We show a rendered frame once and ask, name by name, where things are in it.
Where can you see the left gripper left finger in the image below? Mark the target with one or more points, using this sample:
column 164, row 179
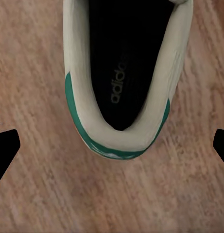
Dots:
column 9, row 145

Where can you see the gym shoe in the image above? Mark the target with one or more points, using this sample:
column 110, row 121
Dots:
column 123, row 61

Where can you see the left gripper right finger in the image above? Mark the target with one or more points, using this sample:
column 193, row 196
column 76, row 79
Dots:
column 218, row 143

